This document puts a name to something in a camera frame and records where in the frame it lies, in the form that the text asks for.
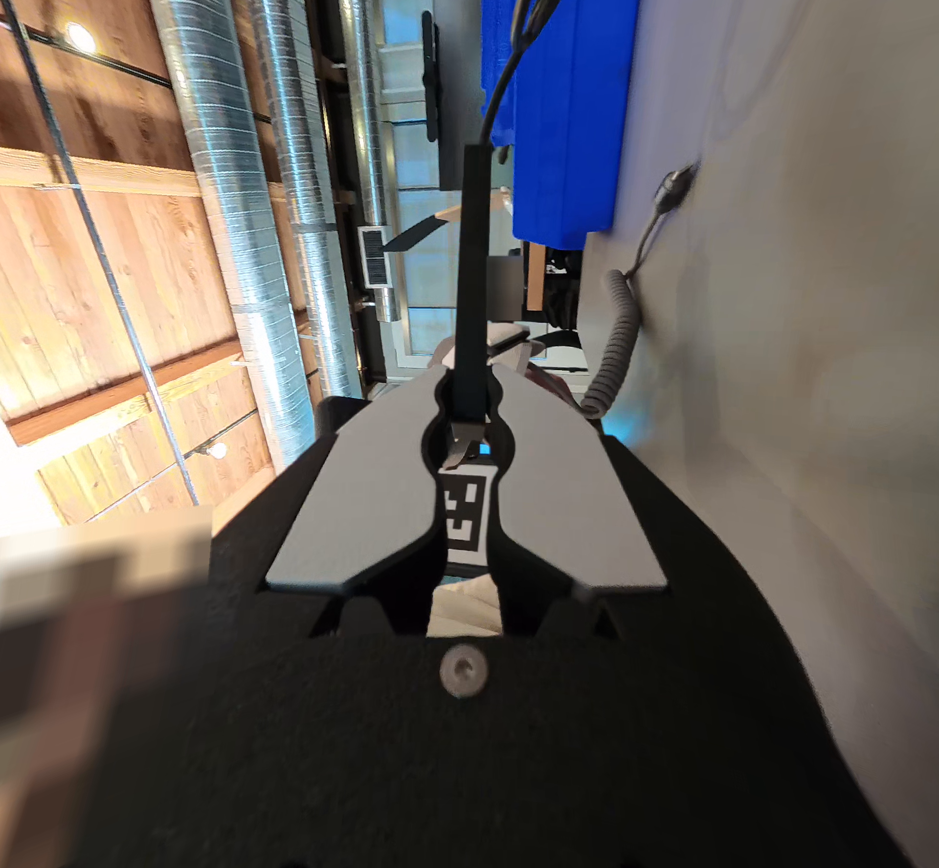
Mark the silver ventilation duct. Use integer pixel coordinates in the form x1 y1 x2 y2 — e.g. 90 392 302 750
134 0 318 476
241 0 362 400

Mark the black wall monitor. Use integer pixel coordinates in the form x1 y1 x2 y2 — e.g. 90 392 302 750
420 10 445 144

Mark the blue plastic bin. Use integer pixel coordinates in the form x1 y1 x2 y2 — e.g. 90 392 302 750
480 0 650 250

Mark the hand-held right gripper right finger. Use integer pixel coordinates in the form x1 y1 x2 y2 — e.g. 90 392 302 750
480 363 670 595

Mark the grey usb cable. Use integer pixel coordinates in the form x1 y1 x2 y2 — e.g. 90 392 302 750
444 162 699 474

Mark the black usb hub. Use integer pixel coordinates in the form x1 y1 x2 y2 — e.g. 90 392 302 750
449 0 610 444

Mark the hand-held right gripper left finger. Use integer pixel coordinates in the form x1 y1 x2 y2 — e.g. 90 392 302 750
264 365 450 595

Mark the white air vent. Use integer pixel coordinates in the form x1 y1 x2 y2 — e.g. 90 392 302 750
357 225 392 291

